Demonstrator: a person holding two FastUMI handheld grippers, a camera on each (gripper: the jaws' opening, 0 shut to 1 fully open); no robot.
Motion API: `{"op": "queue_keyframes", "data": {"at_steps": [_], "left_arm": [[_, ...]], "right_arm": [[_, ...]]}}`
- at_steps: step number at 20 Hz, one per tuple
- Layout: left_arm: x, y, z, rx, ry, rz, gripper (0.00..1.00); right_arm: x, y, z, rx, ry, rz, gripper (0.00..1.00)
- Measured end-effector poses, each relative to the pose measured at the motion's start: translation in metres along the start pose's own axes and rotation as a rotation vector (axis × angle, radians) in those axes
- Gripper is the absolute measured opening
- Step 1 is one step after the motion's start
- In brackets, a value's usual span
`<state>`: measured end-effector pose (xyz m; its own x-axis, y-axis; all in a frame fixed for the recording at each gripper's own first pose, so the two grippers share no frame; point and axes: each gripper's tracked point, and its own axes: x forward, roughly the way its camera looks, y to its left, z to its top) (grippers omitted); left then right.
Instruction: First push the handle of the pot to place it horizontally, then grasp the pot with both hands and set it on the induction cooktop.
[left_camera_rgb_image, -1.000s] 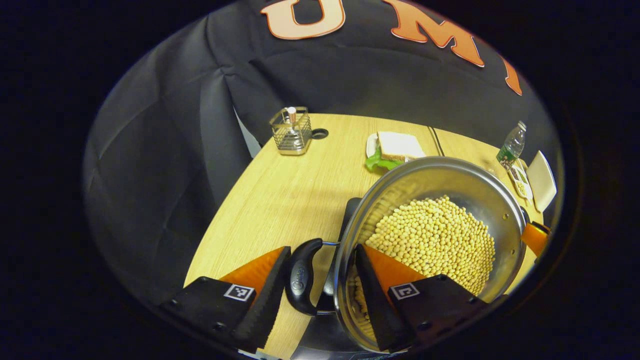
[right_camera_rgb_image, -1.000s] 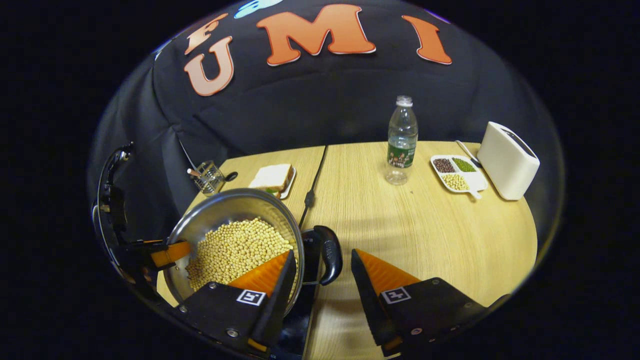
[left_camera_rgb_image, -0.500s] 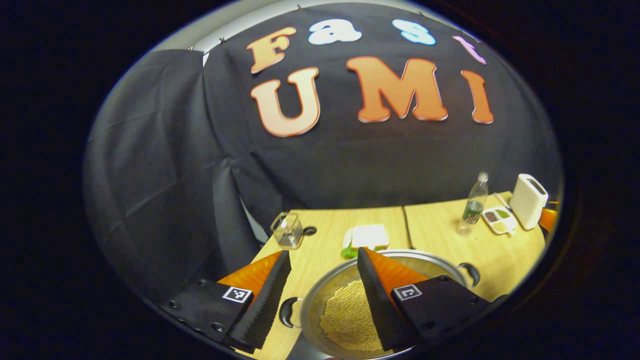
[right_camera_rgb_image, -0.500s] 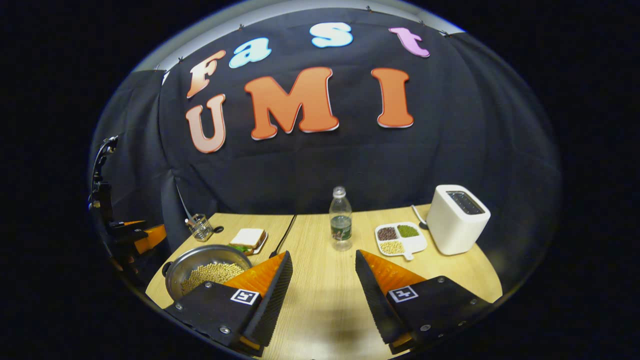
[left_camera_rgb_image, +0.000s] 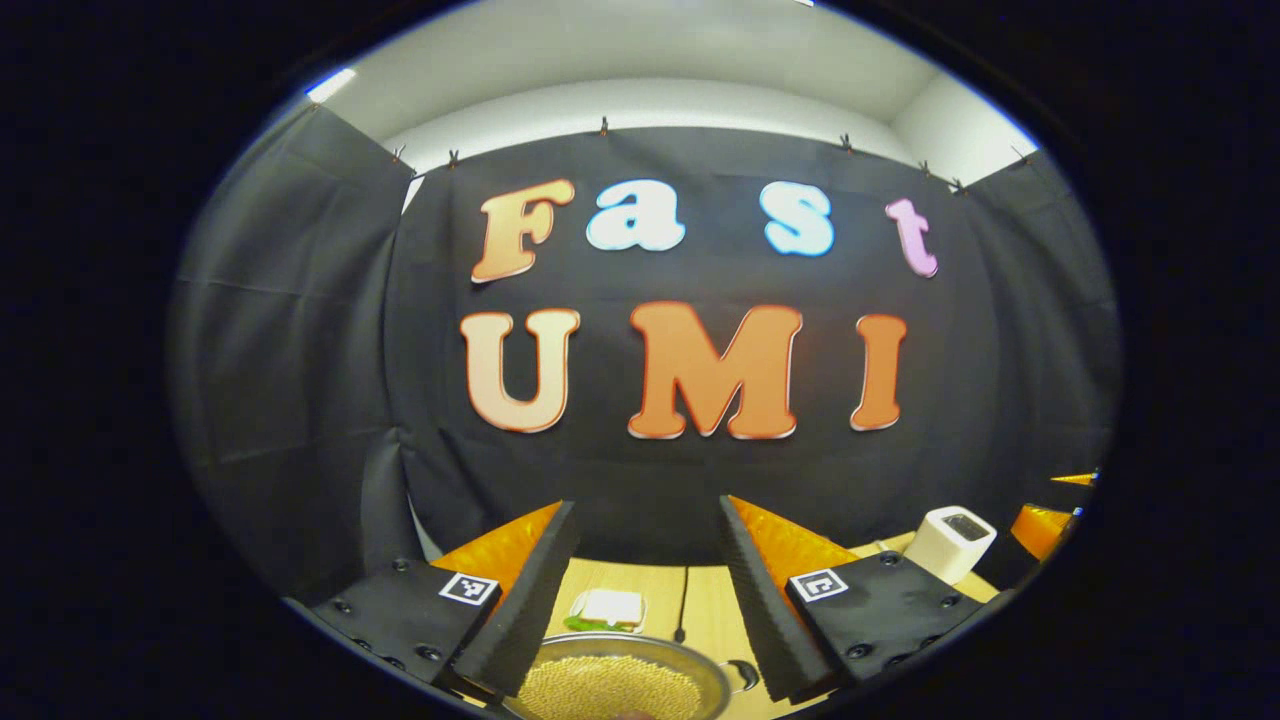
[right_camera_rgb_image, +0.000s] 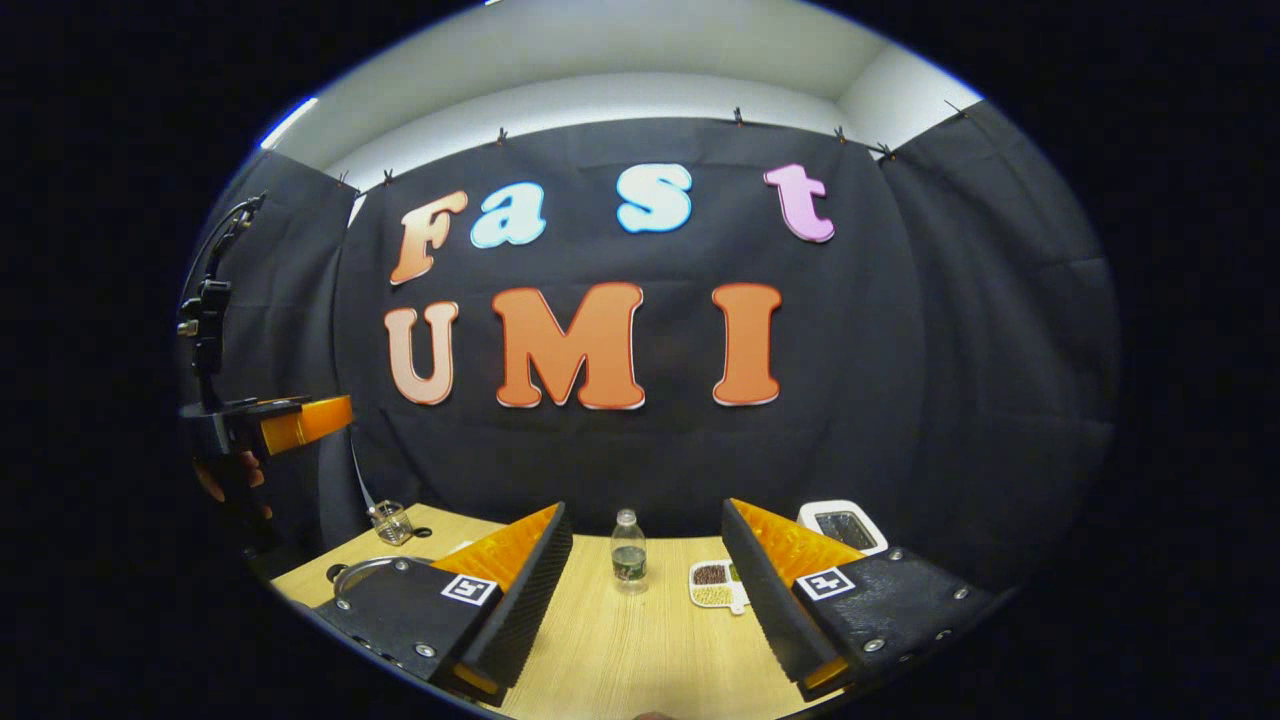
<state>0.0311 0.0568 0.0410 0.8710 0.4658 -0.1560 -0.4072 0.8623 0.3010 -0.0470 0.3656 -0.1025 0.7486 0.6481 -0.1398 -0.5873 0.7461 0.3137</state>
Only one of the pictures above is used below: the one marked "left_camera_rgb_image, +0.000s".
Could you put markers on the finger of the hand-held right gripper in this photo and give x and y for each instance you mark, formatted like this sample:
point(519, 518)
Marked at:
point(1040, 528)
point(1076, 480)

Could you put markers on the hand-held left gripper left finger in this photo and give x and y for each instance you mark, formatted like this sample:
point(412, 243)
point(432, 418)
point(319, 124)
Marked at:
point(535, 600)

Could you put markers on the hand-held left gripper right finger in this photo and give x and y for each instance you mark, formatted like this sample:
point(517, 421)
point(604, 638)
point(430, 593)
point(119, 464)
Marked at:
point(765, 610)

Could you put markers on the sandwich with lettuce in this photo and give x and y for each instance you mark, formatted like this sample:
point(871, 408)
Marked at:
point(608, 610)

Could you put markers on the white toaster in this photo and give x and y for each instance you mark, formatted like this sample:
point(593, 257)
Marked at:
point(950, 545)

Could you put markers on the pile of soybeans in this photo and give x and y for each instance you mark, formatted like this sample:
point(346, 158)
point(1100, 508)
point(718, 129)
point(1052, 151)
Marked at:
point(610, 690)

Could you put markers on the narrow ceiling light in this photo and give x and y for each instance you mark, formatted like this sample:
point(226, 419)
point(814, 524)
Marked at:
point(330, 85)

